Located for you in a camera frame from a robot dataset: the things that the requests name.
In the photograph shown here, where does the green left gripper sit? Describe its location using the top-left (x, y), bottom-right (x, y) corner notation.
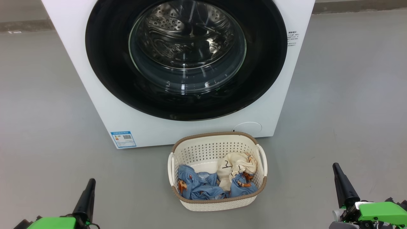
top-left (27, 178), bottom-right (96, 229)

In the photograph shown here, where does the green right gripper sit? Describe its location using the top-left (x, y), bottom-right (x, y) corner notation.
top-left (332, 163), bottom-right (407, 229)

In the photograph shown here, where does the blue printed garment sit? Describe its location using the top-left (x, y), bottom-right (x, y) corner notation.
top-left (177, 164), bottom-right (259, 201)

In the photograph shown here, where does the cream marked garment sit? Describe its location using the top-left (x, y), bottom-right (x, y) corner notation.
top-left (217, 152), bottom-right (257, 192)

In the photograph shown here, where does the round black washer door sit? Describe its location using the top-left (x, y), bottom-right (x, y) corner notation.
top-left (85, 0), bottom-right (288, 121)

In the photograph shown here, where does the white front-load washing machine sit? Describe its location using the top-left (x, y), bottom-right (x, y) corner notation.
top-left (41, 0), bottom-right (316, 149)

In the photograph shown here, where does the stainless steel washing machine drum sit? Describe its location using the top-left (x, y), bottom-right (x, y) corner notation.
top-left (140, 0), bottom-right (236, 70)

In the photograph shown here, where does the blue energy label sticker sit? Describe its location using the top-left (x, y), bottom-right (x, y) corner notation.
top-left (110, 131), bottom-right (137, 148)

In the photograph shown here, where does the round drain filter cover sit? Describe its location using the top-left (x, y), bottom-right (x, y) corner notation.
top-left (232, 122), bottom-right (262, 134)

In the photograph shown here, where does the cream perforated laundry basket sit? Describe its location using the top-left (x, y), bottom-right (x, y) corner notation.
top-left (168, 131), bottom-right (268, 212)

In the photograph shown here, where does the printed text sticker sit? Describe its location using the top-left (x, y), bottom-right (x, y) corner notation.
top-left (287, 31), bottom-right (300, 47)

